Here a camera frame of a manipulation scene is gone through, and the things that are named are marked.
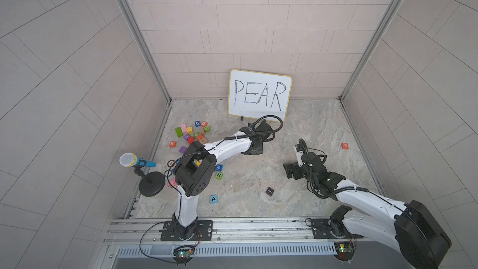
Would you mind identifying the light blue block A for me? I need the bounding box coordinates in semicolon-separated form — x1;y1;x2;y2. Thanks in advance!
210;194;219;204

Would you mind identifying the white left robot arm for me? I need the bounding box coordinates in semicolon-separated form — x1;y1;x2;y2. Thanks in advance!
173;116;283;228

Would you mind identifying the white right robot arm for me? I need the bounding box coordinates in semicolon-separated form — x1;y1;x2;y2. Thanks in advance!
283;153;452;269

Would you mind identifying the dark brown block on table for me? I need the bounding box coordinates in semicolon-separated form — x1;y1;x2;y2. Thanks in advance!
266;187;275;197

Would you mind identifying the green block N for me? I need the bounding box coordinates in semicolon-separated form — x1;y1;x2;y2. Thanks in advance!
215;172;224;180

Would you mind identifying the pink plain block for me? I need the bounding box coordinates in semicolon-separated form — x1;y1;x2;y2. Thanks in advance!
180;123;187;134

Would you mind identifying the green plain block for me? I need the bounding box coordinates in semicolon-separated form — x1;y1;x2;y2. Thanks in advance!
175;127;184;138

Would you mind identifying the right green circuit board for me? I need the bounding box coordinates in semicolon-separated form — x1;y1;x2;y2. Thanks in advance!
334;242;356;262

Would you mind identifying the green circuit board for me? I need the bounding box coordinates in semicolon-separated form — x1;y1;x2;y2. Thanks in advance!
173;245;195;265
334;242;356;262

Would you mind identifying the blue microphone on black stand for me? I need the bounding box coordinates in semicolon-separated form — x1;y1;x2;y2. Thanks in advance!
119;153;166;197

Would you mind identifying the left green circuit board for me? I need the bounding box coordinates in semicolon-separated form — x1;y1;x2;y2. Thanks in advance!
173;245;195;265

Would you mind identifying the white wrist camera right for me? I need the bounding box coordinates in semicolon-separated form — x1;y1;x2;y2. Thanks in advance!
295;144;304;167

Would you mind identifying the white board yellow frame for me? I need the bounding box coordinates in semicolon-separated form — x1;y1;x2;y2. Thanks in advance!
228;69;293;120

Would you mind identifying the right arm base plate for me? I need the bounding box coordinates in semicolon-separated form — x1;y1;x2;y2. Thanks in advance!
305;218;352;239

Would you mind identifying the aluminium front rail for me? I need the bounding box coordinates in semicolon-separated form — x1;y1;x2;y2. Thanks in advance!
104;217;349;244

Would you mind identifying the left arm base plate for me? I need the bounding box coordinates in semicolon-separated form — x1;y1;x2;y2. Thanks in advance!
161;219;213;242

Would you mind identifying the aluminium corner post right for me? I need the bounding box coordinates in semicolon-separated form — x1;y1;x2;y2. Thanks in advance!
339;0;421;102

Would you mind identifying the aluminium corner post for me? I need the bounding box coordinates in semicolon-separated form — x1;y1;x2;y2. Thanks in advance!
339;0;421;102
102;0;172;102

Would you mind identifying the aluminium corner post left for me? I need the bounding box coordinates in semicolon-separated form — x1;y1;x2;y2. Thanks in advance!
102;0;172;102

